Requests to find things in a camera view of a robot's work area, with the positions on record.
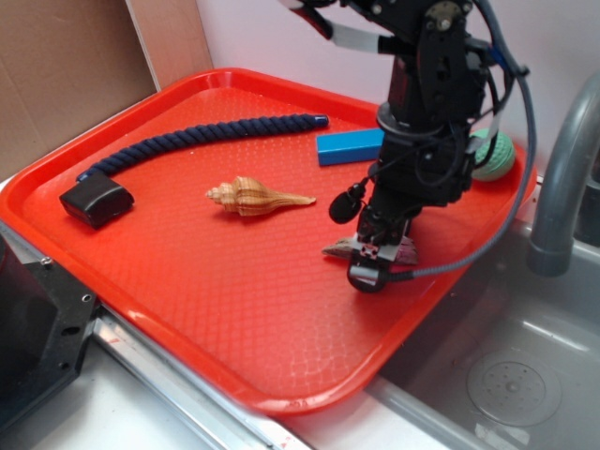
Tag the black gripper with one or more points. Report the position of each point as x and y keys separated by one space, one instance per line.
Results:
x=411 y=173

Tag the brown wood chip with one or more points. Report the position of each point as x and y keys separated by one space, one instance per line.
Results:
x=406 y=254

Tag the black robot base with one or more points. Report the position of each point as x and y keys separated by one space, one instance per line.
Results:
x=46 y=320

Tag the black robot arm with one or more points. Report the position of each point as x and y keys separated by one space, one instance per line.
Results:
x=443 y=52

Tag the black foam microphone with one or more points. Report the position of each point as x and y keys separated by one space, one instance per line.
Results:
x=348 y=204

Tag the blue rectangular block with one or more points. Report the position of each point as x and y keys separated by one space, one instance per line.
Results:
x=349 y=147

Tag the tan spiral seashell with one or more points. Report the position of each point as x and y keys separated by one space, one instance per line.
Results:
x=247 y=197

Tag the red plastic tray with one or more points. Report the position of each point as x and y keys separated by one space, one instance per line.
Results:
x=249 y=303

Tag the green dimpled ball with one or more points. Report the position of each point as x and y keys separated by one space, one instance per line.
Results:
x=502 y=158

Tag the grey toy sink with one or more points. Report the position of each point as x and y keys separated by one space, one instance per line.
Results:
x=507 y=360

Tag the grey faucet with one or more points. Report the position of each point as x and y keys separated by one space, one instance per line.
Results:
x=568 y=206

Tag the black rounded block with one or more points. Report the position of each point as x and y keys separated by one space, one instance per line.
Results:
x=97 y=200

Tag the brown cardboard panel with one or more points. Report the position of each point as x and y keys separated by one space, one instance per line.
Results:
x=67 y=66

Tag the metal rail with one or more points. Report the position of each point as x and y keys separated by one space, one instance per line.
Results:
x=130 y=394

